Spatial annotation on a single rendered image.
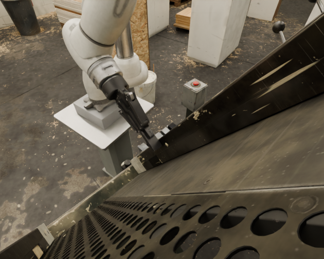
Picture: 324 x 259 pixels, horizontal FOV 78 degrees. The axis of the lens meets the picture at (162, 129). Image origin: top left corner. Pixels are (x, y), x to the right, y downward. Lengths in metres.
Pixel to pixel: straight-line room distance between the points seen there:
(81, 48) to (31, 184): 1.79
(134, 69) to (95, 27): 0.71
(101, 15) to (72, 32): 0.13
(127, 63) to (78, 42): 0.63
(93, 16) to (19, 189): 1.93
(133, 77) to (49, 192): 1.34
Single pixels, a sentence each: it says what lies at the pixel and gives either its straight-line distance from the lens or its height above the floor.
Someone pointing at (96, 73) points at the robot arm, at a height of 1.39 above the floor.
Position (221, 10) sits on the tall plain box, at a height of 0.83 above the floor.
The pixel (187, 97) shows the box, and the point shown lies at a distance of 1.39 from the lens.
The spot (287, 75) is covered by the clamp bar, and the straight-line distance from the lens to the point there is 0.29.
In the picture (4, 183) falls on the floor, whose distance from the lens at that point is 2.41.
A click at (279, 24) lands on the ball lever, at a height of 1.45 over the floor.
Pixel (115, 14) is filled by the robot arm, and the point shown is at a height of 1.54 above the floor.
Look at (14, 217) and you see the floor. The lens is 2.17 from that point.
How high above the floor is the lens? 1.70
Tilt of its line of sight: 47 degrees down
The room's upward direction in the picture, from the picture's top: straight up
